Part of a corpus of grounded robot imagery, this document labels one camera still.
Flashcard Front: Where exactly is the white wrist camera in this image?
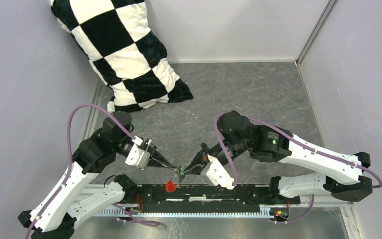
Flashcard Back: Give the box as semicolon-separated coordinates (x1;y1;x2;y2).
200;155;235;190
125;144;150;170

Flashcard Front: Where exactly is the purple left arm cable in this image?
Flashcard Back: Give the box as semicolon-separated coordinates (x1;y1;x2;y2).
24;104;163;239

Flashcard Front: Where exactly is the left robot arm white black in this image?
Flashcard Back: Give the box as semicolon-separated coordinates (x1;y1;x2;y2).
18;111;177;239

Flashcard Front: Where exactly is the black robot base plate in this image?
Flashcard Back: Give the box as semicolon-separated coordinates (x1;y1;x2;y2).
121;184;301;213

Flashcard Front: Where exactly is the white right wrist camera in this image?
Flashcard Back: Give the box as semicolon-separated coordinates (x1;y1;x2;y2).
200;155;235;190

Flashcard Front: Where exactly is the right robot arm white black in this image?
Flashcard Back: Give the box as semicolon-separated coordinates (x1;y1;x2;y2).
179;111;374;203

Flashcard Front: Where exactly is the aluminium frame rail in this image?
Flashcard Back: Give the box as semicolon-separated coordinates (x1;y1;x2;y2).
53;183;355;219

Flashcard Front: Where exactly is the black white checkered pillow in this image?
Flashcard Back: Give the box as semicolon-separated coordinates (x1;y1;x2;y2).
50;0;193;113

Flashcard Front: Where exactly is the metal key holder red handle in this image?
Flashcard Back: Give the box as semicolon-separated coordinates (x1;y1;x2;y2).
165;165;185;193

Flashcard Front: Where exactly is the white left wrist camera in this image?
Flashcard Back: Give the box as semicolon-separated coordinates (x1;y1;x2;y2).
125;144;150;170

